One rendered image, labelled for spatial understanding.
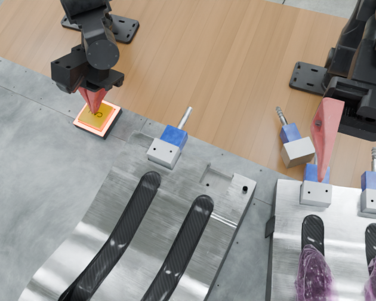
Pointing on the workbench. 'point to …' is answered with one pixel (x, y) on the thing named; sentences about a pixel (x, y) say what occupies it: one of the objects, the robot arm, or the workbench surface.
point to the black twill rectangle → (270, 227)
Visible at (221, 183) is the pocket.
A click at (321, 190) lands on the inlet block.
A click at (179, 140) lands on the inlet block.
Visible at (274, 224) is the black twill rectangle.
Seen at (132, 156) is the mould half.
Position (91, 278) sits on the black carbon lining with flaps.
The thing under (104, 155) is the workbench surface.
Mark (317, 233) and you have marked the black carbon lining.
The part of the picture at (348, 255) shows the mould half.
